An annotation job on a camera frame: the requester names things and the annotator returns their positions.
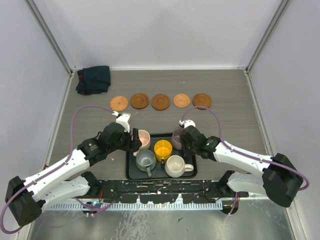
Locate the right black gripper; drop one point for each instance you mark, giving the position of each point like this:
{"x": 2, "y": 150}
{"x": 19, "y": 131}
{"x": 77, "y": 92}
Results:
{"x": 186, "y": 152}

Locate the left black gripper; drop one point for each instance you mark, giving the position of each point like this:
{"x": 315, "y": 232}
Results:
{"x": 135, "y": 143}

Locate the pink ceramic mug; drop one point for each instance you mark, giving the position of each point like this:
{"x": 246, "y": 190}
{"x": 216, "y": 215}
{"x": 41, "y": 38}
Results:
{"x": 145, "y": 140}

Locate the purple glass mug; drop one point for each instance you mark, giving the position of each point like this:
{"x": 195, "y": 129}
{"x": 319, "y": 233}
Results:
{"x": 175, "y": 138}

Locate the white ceramic mug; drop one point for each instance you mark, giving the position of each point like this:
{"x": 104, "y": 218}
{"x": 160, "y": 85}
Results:
{"x": 175, "y": 166}

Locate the dark wooden coaster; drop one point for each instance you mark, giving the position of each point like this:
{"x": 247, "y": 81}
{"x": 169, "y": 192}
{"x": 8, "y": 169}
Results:
{"x": 202, "y": 100}
{"x": 139, "y": 101}
{"x": 160, "y": 102}

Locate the light cork coaster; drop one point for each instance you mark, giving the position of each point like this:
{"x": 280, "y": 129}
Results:
{"x": 181, "y": 100}
{"x": 119, "y": 103}

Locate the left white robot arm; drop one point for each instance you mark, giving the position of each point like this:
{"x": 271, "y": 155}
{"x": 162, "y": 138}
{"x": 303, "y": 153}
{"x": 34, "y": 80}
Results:
{"x": 68, "y": 178}

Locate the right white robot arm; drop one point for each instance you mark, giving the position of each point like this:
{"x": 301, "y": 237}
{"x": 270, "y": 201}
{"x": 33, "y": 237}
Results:
{"x": 273, "y": 176}

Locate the grey glass mug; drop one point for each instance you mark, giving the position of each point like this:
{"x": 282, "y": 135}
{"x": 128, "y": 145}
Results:
{"x": 146, "y": 161}

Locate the yellow mug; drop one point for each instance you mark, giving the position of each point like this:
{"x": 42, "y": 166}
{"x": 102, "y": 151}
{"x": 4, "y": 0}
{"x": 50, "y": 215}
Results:
{"x": 163, "y": 150}

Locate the black plastic tray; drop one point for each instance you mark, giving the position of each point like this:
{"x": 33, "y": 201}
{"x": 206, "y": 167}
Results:
{"x": 133, "y": 173}

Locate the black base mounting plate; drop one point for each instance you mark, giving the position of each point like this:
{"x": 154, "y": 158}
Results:
{"x": 163, "y": 191}

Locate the dark blue folded cloth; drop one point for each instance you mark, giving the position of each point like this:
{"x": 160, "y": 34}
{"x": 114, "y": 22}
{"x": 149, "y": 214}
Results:
{"x": 93, "y": 80}

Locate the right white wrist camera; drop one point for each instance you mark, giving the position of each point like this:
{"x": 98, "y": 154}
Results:
{"x": 186, "y": 123}

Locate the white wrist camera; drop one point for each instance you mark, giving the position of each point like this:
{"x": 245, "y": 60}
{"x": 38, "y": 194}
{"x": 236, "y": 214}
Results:
{"x": 186, "y": 123}
{"x": 123, "y": 119}

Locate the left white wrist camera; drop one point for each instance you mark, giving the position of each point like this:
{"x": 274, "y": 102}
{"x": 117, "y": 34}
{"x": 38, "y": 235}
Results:
{"x": 123, "y": 119}

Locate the white slotted cable duct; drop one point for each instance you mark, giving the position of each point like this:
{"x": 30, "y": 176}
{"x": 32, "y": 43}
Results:
{"x": 73, "y": 205}

